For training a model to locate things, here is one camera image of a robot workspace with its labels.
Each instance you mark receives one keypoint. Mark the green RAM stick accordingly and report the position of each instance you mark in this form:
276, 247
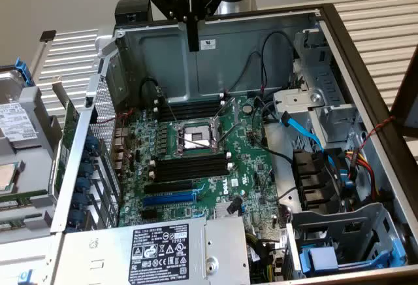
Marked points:
11, 225
19, 196

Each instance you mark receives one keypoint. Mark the black box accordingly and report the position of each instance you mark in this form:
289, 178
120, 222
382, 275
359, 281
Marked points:
130, 10

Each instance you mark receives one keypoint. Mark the open grey PC case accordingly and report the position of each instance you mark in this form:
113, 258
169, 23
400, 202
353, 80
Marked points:
241, 36

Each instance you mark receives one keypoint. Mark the thin steel locking lever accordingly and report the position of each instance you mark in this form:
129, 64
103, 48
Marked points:
196, 143
167, 103

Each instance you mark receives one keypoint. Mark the silver coin battery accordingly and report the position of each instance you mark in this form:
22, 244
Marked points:
248, 108

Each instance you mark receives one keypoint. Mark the black table end cap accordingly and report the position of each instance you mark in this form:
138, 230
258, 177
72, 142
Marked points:
48, 35

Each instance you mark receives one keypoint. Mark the grey metal disk bay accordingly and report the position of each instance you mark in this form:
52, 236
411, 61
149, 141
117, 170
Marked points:
326, 223
326, 79

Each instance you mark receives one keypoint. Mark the CPU socket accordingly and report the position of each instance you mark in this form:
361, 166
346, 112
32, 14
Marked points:
196, 134

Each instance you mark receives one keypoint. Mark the blue card retention clips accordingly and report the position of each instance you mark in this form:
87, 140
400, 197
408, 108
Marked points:
91, 142

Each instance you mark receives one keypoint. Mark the long black expansion slot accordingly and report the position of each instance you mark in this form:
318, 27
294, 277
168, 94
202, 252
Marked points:
170, 187

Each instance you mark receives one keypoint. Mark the silver hard disk white label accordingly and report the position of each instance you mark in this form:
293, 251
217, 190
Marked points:
16, 121

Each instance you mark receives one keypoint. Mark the green motherboard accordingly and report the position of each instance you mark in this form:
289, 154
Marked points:
261, 183

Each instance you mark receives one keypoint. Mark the blue expansion slot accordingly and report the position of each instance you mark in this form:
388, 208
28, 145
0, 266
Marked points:
170, 199

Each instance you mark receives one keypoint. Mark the dark framed panel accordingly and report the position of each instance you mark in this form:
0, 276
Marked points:
400, 102

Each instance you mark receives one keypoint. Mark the silver finned chipset heatsink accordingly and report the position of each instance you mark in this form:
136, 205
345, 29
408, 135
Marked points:
220, 211

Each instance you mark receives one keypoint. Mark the short black expansion slot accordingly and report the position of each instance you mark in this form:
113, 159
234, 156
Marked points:
148, 213

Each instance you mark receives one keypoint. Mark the silver CPU chip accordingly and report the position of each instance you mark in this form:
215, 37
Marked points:
6, 177

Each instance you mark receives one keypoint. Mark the silver power supply unit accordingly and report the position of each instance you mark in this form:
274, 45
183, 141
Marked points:
107, 249

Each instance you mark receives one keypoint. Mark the pale blue rectangular pad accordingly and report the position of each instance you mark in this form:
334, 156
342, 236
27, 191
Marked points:
323, 259

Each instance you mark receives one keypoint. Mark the blue plastic latch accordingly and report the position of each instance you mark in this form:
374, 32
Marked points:
25, 278

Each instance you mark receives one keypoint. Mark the blue plastic disk bracket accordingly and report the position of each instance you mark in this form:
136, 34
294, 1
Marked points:
24, 72

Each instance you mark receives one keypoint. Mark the green graphics card steel bracket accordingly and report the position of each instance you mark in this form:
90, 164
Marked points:
67, 125

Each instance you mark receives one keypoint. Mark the blue plastic bay bracket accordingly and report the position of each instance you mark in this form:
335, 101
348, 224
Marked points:
305, 262

